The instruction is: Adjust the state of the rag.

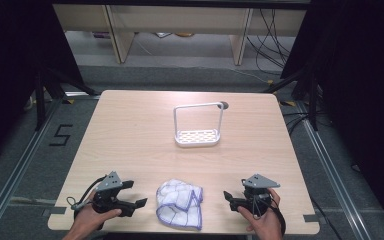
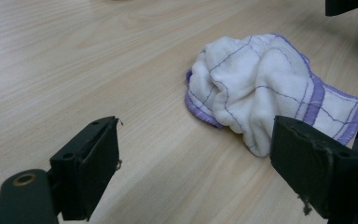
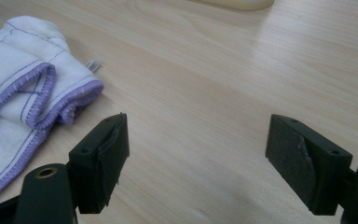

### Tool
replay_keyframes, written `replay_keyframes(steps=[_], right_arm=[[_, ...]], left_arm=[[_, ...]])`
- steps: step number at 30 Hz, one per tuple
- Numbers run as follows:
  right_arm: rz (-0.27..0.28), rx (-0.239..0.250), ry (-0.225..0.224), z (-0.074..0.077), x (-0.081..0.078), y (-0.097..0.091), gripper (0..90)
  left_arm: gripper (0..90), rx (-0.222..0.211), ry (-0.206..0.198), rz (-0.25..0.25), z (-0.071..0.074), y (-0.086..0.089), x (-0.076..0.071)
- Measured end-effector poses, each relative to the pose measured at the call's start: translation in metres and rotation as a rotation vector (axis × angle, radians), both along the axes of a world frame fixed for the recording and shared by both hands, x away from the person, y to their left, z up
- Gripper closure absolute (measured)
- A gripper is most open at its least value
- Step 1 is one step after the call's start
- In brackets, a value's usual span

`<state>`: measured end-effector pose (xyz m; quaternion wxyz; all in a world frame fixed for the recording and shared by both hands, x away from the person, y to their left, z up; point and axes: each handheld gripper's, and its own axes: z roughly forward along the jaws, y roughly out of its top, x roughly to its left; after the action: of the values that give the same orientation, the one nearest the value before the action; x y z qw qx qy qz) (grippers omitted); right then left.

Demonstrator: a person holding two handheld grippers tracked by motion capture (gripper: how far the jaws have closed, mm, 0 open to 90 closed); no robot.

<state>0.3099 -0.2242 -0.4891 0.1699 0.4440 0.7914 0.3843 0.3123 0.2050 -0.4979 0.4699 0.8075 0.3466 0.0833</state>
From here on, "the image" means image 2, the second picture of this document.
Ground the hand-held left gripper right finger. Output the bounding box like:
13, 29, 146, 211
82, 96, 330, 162
269, 115, 358, 224

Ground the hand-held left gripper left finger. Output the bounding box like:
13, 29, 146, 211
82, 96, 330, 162
49, 116, 121, 221

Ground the white cloth with purple edges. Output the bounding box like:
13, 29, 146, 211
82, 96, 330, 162
185, 33, 358, 158

